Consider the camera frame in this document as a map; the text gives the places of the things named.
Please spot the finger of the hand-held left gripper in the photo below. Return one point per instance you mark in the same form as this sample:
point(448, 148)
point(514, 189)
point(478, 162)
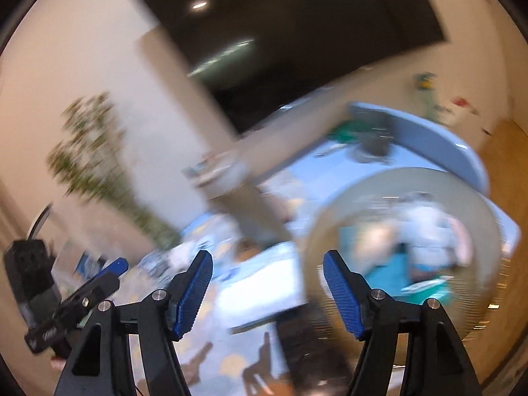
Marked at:
point(105, 276)

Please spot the dark monitor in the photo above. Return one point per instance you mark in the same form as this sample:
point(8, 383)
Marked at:
point(288, 29)

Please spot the colourful wall sticker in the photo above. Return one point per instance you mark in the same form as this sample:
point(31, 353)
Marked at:
point(427, 86)

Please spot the red wall sticker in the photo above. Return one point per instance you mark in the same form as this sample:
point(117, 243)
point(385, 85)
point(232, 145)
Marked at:
point(461, 102)

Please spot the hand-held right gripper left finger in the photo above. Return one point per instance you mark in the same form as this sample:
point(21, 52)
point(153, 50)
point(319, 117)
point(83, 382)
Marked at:
point(193, 295)

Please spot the round mirror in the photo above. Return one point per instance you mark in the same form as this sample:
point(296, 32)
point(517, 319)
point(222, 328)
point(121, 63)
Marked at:
point(404, 247)

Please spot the green flower stems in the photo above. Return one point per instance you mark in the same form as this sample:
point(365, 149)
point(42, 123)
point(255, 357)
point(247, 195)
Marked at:
point(95, 161)

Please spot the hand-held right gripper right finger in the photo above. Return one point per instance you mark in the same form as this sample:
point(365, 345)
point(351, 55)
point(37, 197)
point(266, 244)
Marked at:
point(342, 297)

